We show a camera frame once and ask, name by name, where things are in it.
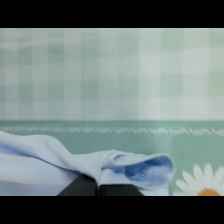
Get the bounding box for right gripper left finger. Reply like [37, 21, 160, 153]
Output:
[57, 172, 99, 197]

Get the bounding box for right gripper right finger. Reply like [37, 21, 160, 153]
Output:
[97, 183, 146, 197]

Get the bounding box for light blue shirt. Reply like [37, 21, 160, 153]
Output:
[0, 130, 177, 197]

